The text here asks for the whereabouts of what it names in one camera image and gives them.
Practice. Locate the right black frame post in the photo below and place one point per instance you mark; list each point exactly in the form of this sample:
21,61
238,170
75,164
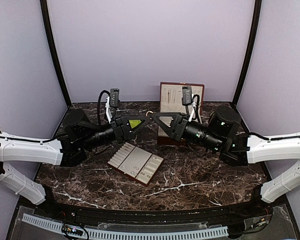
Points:
248,53

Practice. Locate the small circuit board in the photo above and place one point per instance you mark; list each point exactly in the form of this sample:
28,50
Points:
71,230

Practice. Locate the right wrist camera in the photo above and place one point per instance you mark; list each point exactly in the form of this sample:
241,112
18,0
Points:
186,95

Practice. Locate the green bowl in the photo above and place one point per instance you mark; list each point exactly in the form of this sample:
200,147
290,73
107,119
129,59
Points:
134,122

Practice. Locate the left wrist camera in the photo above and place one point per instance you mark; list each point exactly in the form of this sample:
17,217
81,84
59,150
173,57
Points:
114,97

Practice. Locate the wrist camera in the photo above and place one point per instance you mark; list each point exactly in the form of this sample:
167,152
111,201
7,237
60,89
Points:
114,97
186,95

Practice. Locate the white slotted cable duct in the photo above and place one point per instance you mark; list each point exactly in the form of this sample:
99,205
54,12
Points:
121,232

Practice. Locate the red jewelry box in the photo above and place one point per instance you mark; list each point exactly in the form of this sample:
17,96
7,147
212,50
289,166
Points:
171,101

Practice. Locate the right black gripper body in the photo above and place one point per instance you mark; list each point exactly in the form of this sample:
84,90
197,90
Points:
177,134

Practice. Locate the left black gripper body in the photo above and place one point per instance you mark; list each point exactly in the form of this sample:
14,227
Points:
119,130

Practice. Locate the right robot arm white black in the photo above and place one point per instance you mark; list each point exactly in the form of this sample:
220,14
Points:
220,135

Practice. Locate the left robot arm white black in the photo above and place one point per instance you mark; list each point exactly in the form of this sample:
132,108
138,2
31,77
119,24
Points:
65,150

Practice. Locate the red jewelry tray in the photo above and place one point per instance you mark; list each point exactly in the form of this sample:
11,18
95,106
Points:
136,163

